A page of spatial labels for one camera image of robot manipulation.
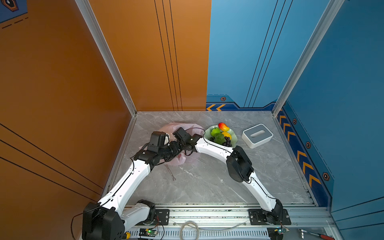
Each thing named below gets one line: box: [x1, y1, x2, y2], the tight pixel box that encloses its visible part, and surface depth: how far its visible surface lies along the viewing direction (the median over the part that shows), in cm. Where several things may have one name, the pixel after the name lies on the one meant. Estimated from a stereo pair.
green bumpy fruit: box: [210, 127, 221, 137], surface depth 101 cm
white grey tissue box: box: [241, 123, 274, 149], surface depth 104 cm
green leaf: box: [213, 133, 226, 145], surface depth 93 cm
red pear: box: [218, 122, 230, 132], surface depth 102 cm
